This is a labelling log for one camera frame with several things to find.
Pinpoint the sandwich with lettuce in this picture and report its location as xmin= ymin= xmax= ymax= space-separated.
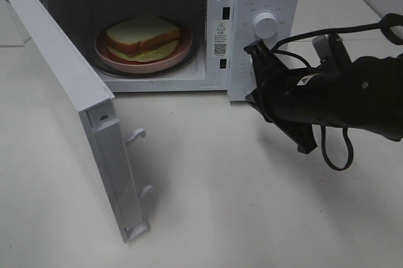
xmin=106 ymin=16 xmax=180 ymax=63

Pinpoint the pink round plate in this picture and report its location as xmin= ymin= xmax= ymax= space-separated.
xmin=94 ymin=26 xmax=194 ymax=75

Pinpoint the glass microwave turntable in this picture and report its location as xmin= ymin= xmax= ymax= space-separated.
xmin=90 ymin=46 xmax=199 ymax=79

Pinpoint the white microwave door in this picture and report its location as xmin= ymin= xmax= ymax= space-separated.
xmin=1 ymin=0 xmax=153 ymax=242

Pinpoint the black camera cable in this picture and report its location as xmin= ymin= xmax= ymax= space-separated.
xmin=267 ymin=13 xmax=403 ymax=171

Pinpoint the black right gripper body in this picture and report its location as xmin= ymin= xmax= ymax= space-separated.
xmin=246 ymin=60 xmax=292 ymax=123

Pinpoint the upper white power knob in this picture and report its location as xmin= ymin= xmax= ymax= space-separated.
xmin=253 ymin=11 xmax=278 ymax=38

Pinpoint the white warning label sticker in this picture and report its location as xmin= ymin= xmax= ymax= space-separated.
xmin=212 ymin=20 xmax=230 ymax=58

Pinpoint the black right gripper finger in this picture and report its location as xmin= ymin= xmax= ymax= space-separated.
xmin=274 ymin=119 xmax=317 ymax=154
xmin=244 ymin=40 xmax=283 ymax=70

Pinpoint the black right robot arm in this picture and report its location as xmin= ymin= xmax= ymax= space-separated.
xmin=244 ymin=40 xmax=402 ymax=154

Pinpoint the white microwave oven body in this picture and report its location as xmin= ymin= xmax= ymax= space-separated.
xmin=1 ymin=0 xmax=298 ymax=101

